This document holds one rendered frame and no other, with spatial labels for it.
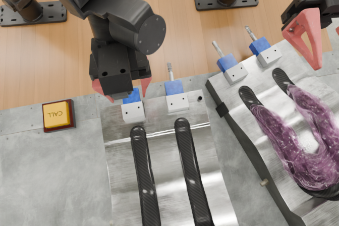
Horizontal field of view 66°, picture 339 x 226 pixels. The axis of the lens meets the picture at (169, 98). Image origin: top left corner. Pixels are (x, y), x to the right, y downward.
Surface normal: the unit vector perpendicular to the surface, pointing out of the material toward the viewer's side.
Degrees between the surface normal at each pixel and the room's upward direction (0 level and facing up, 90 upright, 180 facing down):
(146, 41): 67
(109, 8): 23
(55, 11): 0
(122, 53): 30
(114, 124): 0
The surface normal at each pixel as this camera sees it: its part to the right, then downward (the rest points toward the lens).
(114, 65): -0.07, -0.69
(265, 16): 0.03, -0.25
